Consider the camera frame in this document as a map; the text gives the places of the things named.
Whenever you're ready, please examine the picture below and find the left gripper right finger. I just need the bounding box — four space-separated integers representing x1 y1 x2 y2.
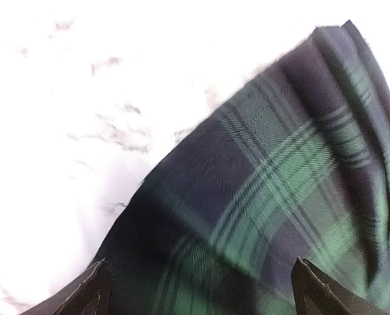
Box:
291 257 390 314

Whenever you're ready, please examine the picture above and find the dark green plaid garment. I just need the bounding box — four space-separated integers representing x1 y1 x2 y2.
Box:
24 19 390 315

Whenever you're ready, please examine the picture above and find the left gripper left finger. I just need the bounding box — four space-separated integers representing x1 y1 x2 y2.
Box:
53 259 112 314

